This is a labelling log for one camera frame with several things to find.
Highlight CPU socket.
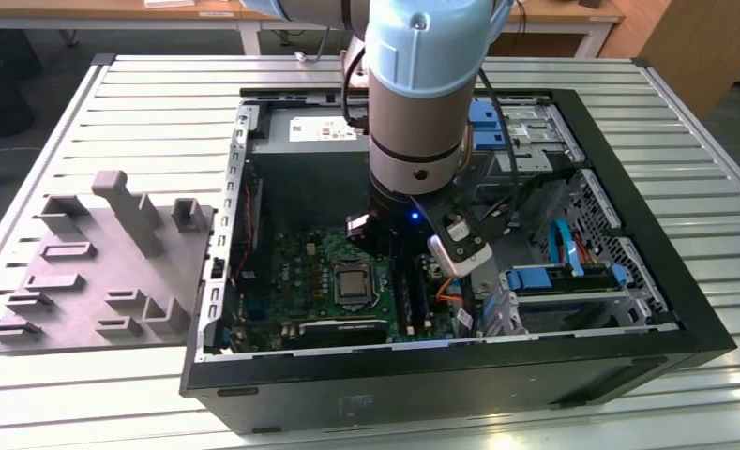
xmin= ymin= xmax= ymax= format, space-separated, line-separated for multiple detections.
xmin=330 ymin=260 xmax=378 ymax=310

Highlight silver CPU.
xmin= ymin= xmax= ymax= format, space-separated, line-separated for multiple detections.
xmin=335 ymin=272 xmax=370 ymax=301

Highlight metal socket cover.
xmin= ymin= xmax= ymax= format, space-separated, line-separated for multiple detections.
xmin=330 ymin=260 xmax=378 ymax=310

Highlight silver power supply unit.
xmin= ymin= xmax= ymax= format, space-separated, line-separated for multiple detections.
xmin=250 ymin=105 xmax=375 ymax=231

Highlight black case fan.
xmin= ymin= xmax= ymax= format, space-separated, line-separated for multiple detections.
xmin=240 ymin=163 xmax=266 ymax=257

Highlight blue plastic drive latch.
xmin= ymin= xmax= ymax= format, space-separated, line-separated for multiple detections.
xmin=469 ymin=100 xmax=502 ymax=131
xmin=471 ymin=130 xmax=509 ymax=152

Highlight green Dell motherboard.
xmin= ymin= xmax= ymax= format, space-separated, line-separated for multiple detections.
xmin=230 ymin=224 xmax=474 ymax=353

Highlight black green graphics card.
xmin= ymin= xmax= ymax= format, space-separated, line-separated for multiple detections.
xmin=290 ymin=317 xmax=390 ymax=351

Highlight hard disk in blue carrier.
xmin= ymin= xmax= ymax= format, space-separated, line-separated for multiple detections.
xmin=505 ymin=262 xmax=629 ymax=296

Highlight metal disk bay cage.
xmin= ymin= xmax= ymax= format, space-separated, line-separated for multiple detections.
xmin=478 ymin=262 xmax=681 ymax=338
xmin=469 ymin=100 xmax=574 ymax=177

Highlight black PC case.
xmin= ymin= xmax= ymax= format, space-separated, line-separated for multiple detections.
xmin=178 ymin=86 xmax=738 ymax=436

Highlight grey parts rack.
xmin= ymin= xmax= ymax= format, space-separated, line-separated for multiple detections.
xmin=0 ymin=169 xmax=219 ymax=353

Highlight wooden cabinet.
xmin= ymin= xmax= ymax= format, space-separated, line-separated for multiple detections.
xmin=599 ymin=0 xmax=740 ymax=121

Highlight wooden desk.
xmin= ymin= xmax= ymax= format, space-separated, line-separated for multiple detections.
xmin=0 ymin=0 xmax=627 ymax=60

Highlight black office chair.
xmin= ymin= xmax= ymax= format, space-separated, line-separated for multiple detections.
xmin=0 ymin=27 xmax=43 ymax=140

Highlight black camera bracket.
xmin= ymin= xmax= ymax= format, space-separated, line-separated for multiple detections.
xmin=410 ymin=185 xmax=511 ymax=257

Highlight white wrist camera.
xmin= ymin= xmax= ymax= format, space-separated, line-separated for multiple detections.
xmin=427 ymin=223 xmax=494 ymax=278

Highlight orange red yellow wires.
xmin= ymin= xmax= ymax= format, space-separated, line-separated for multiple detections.
xmin=434 ymin=276 xmax=470 ymax=313

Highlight black camera cable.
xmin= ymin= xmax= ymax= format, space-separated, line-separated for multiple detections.
xmin=473 ymin=68 xmax=525 ymax=249

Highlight blue flat SATA cable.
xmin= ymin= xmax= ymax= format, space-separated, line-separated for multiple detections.
xmin=546 ymin=217 xmax=589 ymax=278

